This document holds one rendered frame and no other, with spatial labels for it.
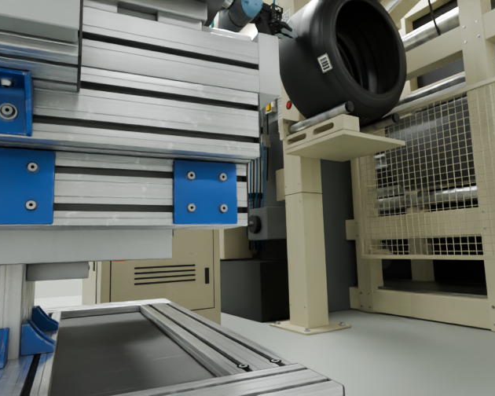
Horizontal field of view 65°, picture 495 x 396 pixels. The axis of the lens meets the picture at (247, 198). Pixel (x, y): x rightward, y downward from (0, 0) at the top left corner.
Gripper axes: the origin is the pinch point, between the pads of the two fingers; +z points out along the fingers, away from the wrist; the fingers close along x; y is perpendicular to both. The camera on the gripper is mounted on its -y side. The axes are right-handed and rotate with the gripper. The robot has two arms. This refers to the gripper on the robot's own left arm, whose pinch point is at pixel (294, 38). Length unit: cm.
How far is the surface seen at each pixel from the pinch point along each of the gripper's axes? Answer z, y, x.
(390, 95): 42.7, -15.8, -12.1
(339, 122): 15.5, -34.6, -9.9
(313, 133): 16.1, -34.5, 4.8
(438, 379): 20, -118, -45
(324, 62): 6.9, -12.7, -10.1
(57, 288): -39, -117, 261
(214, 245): 0, -81, 55
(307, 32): 1.6, -0.3, -6.2
